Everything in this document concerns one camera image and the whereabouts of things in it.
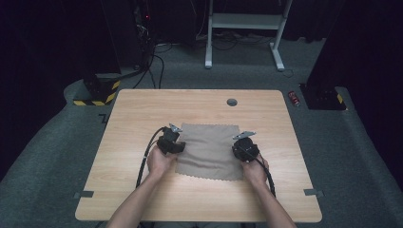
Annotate beige cloth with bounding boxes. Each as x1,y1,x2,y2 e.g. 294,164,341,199
175,123,244,181

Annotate cable bundle under stand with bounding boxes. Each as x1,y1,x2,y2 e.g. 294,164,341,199
195,29,274,51

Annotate grey tape strip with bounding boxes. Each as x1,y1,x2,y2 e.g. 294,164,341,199
303,188,325,198
73,190,95,200

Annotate person's right hand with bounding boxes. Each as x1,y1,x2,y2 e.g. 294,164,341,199
241,154,270,187

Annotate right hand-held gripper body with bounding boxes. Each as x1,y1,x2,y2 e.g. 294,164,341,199
232,130,260,163

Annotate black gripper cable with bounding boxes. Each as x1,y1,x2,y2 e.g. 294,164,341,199
253,155,277,198
135,126,166,188

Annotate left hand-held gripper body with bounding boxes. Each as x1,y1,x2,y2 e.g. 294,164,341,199
157,123,183,156

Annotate black yellow striped stand base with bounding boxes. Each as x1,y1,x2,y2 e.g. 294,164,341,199
72,72,122,107

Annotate person's left hand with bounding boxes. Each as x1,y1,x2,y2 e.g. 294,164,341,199
146,145,179,181

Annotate black floor cables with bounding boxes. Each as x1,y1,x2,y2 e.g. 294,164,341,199
132,41,174,90

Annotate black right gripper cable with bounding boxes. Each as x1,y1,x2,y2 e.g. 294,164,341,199
253,155,277,198

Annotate black equipment rack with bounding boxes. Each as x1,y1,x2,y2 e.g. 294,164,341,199
132,0,157,69

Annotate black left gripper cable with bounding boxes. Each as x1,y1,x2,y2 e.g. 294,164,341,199
135,126,166,188

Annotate red can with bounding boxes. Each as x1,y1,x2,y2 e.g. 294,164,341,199
287,90,301,107

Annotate white metal stand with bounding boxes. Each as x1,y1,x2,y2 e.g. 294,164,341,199
204,0,294,72

